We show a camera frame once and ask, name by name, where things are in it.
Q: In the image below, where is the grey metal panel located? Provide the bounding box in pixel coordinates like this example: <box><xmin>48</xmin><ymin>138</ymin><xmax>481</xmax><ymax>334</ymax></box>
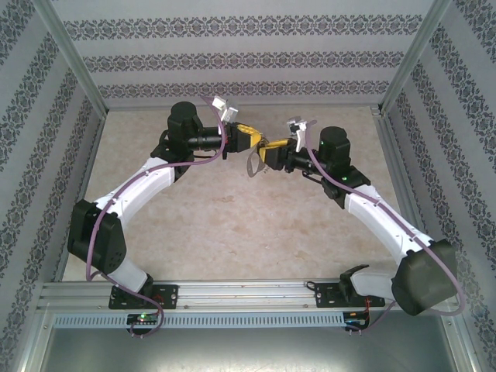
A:
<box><xmin>40</xmin><ymin>327</ymin><xmax>460</xmax><ymax>372</ymax></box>

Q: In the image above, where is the grey slotted cable duct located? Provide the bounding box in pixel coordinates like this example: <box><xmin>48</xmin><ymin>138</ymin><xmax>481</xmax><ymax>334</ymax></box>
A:
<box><xmin>52</xmin><ymin>312</ymin><xmax>346</xmax><ymax>330</ymax></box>

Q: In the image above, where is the aluminium frame post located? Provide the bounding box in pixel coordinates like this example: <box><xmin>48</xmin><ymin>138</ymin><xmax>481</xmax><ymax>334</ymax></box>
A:
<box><xmin>381</xmin><ymin>0</ymin><xmax>453</xmax><ymax>114</ymax></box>
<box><xmin>11</xmin><ymin>304</ymin><xmax>53</xmax><ymax>372</ymax></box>
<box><xmin>445</xmin><ymin>312</ymin><xmax>487</xmax><ymax>372</ymax></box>
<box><xmin>33</xmin><ymin>0</ymin><xmax>109</xmax><ymax>114</ymax></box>

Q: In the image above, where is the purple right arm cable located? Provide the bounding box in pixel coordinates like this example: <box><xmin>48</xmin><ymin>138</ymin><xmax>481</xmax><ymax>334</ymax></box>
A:
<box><xmin>305</xmin><ymin>119</ymin><xmax>466</xmax><ymax>336</ymax></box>

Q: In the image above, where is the small controller board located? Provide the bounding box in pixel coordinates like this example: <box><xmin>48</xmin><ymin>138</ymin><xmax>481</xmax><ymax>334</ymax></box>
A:
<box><xmin>343</xmin><ymin>309</ymin><xmax>370</xmax><ymax>329</ymax></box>
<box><xmin>126</xmin><ymin>312</ymin><xmax>160</xmax><ymax>326</ymax></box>

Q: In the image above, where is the aluminium table edge rail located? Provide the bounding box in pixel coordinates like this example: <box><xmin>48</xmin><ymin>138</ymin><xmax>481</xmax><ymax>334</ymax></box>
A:
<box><xmin>370</xmin><ymin>107</ymin><xmax>434</xmax><ymax>274</ymax></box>
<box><xmin>105</xmin><ymin>102</ymin><xmax>384</xmax><ymax>112</ymax></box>

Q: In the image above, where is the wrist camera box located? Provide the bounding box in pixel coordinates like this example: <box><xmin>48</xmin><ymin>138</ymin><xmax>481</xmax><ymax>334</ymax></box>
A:
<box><xmin>285</xmin><ymin>119</ymin><xmax>312</xmax><ymax>153</ymax></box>
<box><xmin>210</xmin><ymin>95</ymin><xmax>240</xmax><ymax>124</ymax></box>

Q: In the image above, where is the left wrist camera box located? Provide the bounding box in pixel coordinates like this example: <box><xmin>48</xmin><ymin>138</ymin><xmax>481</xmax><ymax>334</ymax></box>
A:
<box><xmin>210</xmin><ymin>95</ymin><xmax>240</xmax><ymax>124</ymax></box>

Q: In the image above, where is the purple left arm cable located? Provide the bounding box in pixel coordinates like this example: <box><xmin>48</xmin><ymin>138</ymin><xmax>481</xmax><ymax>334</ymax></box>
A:
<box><xmin>87</xmin><ymin>95</ymin><xmax>226</xmax><ymax>340</ymax></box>

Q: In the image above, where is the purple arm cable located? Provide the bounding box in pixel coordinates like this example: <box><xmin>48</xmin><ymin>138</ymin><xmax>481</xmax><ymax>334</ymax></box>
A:
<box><xmin>305</xmin><ymin>119</ymin><xmax>466</xmax><ymax>336</ymax></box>
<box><xmin>87</xmin><ymin>95</ymin><xmax>226</xmax><ymax>340</ymax></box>

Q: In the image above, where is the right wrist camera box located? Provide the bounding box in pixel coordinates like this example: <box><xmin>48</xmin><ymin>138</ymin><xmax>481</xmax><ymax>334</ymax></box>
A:
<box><xmin>285</xmin><ymin>119</ymin><xmax>312</xmax><ymax>153</ymax></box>

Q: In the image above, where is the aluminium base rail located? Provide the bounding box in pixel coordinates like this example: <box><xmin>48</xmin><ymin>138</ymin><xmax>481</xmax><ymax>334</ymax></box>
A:
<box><xmin>38</xmin><ymin>279</ymin><xmax>454</xmax><ymax>312</ymax></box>

